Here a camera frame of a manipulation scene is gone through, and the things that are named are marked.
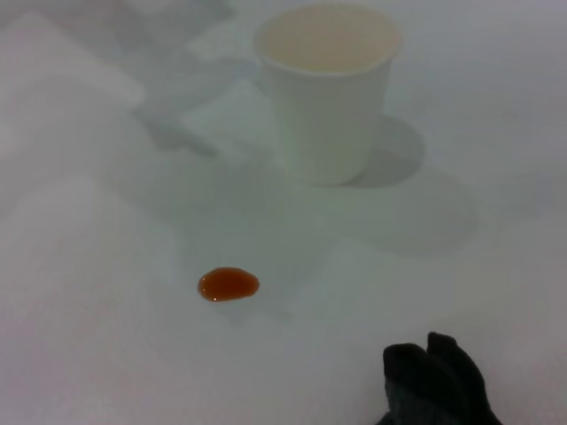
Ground orange sauce blob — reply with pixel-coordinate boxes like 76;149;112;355
197;267;260;304

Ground dark blue rag with strap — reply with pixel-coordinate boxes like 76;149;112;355
381;331;506;425

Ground white paper cup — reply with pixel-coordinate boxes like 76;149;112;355
252;2;404;187

